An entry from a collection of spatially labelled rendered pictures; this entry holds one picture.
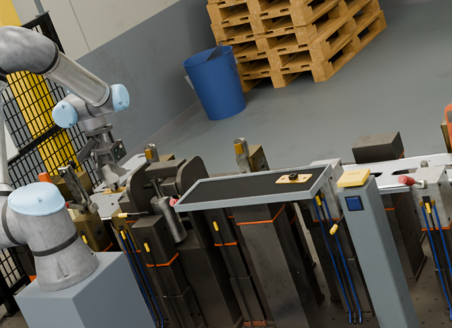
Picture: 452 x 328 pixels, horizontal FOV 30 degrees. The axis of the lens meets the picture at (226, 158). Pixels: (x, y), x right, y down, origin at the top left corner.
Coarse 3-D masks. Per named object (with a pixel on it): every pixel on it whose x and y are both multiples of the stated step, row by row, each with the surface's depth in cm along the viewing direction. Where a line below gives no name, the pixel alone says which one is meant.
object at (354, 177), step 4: (368, 168) 186; (344, 172) 188; (348, 172) 187; (352, 172) 187; (356, 172) 186; (360, 172) 185; (364, 172) 184; (368, 172) 185; (344, 176) 186; (348, 176) 185; (352, 176) 184; (356, 176) 184; (360, 176) 183; (364, 176) 183; (340, 180) 185; (344, 180) 184; (348, 180) 183; (352, 180) 182; (356, 180) 182; (360, 180) 181; (364, 180) 182; (340, 184) 184; (344, 184) 183; (348, 184) 183; (352, 184) 182; (356, 184) 182; (360, 184) 182
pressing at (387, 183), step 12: (432, 156) 220; (444, 156) 218; (348, 168) 231; (360, 168) 229; (372, 168) 226; (384, 168) 223; (396, 168) 221; (408, 168) 218; (384, 180) 216; (396, 180) 214; (384, 192) 212; (396, 192) 210; (108, 204) 269; (108, 216) 258
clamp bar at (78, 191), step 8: (72, 160) 249; (64, 168) 246; (72, 168) 247; (64, 176) 246; (72, 176) 246; (72, 184) 248; (80, 184) 249; (72, 192) 250; (80, 192) 249; (80, 200) 251; (88, 200) 251; (88, 208) 252
